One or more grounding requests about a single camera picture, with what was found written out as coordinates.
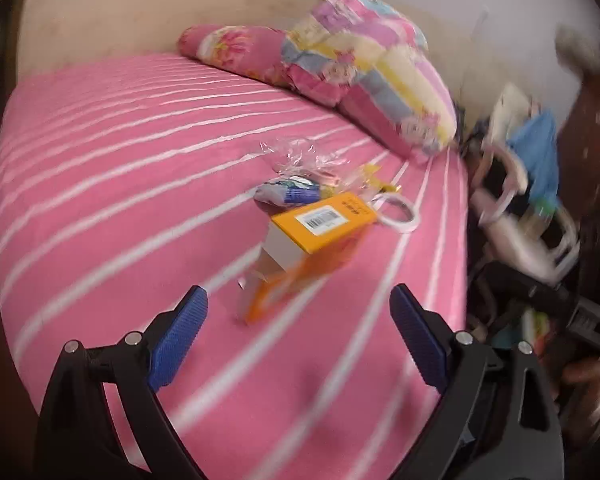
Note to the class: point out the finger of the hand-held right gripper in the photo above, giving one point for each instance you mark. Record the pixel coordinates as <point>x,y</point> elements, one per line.
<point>525,285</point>

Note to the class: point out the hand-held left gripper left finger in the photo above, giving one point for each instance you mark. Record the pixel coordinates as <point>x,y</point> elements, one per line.
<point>177,340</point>

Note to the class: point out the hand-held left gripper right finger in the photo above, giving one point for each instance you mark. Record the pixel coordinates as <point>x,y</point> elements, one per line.
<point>420,340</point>

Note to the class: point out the orange carton box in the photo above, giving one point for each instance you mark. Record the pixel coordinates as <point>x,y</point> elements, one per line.
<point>320,225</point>

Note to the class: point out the person's right hand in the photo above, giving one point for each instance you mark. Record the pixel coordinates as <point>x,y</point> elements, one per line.
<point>587,390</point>

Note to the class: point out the white padded chair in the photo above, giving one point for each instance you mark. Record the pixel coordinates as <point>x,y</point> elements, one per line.
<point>515,245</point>

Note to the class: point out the blue cloth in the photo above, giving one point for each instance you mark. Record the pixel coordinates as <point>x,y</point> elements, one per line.
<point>537,155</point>

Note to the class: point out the yellow candy wrapper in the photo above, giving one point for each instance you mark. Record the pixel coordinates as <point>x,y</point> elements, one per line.
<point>372,176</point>

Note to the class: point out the blue snack wrapper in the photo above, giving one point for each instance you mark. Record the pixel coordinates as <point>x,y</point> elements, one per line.
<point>290,192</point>

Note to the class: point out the pink striped bed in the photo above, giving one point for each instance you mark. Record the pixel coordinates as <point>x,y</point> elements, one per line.
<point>130,160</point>

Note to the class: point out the clear plastic wrap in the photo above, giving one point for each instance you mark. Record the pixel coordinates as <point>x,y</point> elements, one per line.
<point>300,157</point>

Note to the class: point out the colourful cartoon quilt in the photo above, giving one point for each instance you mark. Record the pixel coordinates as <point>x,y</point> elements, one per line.
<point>380,85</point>

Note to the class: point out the pink floral pillow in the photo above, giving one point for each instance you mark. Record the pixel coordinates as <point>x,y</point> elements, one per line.
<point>240,50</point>

